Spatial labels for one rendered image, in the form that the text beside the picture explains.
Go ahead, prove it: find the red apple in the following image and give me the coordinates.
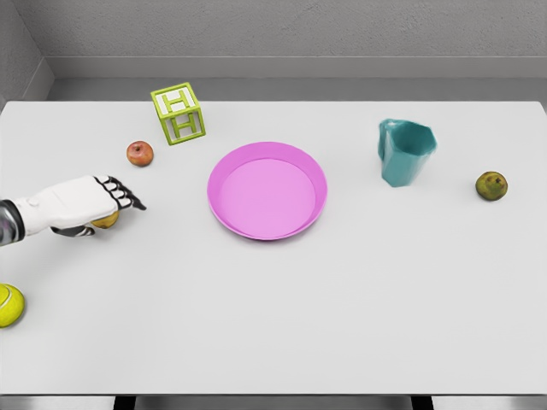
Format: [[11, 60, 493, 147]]
[[126, 140, 155, 168]]

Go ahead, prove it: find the yellow lemon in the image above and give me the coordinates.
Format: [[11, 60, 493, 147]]
[[91, 209, 121, 230]]

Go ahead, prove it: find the green letter H block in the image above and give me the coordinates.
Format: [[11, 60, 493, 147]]
[[150, 82, 207, 147]]

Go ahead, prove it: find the pink round plate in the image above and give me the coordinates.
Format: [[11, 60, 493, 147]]
[[207, 141, 329, 242]]

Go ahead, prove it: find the green brown pear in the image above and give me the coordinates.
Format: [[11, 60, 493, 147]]
[[474, 170, 509, 201]]

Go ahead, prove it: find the yellow tennis ball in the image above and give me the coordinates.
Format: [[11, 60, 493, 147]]
[[0, 283, 26, 329]]

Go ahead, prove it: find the teal faceted mug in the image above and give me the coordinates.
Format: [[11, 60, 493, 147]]
[[377, 118, 438, 189]]

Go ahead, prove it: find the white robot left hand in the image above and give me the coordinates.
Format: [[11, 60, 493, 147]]
[[44, 174, 148, 238]]

